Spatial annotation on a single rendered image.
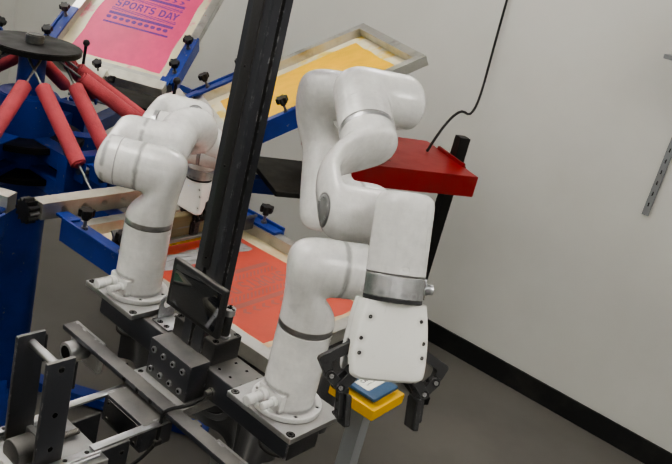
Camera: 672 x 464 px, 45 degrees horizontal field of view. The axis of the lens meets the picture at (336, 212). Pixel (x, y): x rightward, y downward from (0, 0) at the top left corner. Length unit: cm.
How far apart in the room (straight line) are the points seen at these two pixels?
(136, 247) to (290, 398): 45
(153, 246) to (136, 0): 240
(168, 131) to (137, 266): 28
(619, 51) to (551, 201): 74
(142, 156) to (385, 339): 74
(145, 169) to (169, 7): 235
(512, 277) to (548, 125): 76
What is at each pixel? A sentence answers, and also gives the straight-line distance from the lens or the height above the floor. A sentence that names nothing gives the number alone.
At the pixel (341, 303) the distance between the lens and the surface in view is 227.
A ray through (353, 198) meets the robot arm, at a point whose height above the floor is 161.
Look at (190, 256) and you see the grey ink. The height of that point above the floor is 96.
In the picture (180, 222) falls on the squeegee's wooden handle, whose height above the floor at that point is 104.
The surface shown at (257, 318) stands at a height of 96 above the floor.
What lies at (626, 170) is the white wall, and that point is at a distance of 378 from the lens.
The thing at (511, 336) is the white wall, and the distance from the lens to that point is 414.
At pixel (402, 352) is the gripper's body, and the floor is 147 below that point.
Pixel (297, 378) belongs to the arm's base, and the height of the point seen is 122.
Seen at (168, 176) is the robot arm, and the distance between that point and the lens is 157.
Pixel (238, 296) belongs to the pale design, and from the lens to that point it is 217.
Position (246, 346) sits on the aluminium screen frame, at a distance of 189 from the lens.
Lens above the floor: 194
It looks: 19 degrees down
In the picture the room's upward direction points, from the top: 14 degrees clockwise
